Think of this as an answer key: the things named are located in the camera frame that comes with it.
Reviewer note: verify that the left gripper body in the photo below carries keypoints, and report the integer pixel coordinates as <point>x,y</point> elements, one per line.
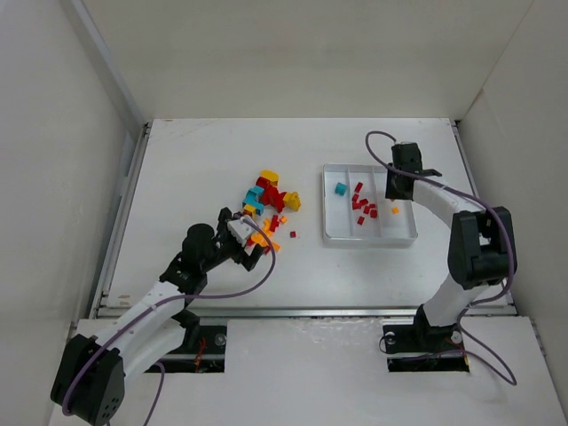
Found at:
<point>238,244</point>

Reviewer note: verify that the teal lego in tray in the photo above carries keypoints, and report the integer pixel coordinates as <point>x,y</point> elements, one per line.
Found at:
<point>340,188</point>

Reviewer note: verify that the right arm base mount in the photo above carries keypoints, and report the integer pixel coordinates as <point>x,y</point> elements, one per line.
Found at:
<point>410,349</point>

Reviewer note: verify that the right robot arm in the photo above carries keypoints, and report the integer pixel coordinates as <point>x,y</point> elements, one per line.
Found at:
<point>481,251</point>

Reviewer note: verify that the yellow lego block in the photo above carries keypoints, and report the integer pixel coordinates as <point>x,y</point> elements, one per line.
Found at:
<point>292,201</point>

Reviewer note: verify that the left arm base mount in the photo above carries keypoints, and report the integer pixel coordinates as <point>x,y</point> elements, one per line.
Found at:
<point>203,348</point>

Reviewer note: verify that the large teal lego assembly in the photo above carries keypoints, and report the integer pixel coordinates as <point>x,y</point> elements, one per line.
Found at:
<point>251,204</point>

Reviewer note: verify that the white divided tray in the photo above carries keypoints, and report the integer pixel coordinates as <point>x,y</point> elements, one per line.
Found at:
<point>365,197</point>

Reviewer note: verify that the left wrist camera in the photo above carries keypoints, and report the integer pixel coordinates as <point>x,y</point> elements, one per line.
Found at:
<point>242,229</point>

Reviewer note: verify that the large red lego assembly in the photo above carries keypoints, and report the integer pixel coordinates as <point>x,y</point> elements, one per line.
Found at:
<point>271,196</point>

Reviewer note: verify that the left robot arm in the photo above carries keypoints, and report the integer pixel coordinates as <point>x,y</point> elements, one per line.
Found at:
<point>95,370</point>

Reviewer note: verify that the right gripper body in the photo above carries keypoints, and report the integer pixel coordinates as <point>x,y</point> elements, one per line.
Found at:
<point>400,180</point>

